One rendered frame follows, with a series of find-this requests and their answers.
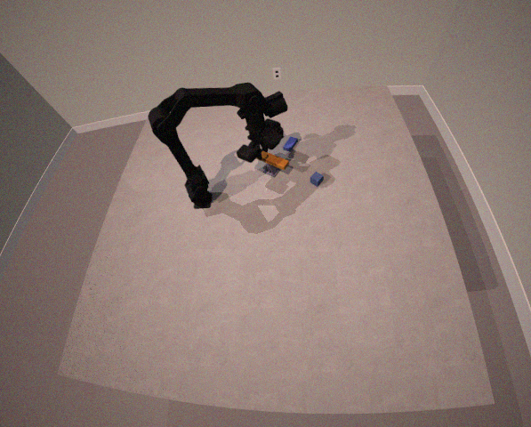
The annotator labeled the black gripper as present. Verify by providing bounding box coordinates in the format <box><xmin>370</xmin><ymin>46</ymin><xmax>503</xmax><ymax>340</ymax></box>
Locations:
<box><xmin>237</xmin><ymin>119</ymin><xmax>280</xmax><ymax>163</ymax></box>

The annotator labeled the orange bar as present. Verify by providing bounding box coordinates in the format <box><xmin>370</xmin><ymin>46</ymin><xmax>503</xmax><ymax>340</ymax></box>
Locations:
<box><xmin>260</xmin><ymin>151</ymin><xmax>289</xmax><ymax>170</ymax></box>

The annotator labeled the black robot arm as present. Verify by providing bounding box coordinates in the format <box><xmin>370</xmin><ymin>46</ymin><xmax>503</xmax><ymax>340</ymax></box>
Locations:
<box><xmin>148</xmin><ymin>83</ymin><xmax>288</xmax><ymax>209</ymax></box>

